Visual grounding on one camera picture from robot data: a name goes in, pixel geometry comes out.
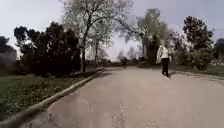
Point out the grey paved path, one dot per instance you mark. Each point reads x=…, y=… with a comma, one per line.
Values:
x=133, y=100

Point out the dark broad tree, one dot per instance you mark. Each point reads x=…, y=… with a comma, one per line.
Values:
x=197, y=40

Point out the large pale leafy tree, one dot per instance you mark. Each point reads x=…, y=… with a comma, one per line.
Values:
x=82, y=55

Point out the tall leafy tree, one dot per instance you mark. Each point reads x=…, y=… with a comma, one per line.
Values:
x=151, y=30

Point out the clump of dark bushes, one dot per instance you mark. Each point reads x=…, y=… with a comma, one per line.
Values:
x=53, y=53

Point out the grass strip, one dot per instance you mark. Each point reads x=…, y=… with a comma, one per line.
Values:
x=210, y=70

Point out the patchy grass verge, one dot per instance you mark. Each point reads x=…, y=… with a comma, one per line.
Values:
x=30, y=88

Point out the stone kerb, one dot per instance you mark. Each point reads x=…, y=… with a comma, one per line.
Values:
x=50, y=100

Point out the person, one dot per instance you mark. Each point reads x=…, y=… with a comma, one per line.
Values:
x=164, y=55

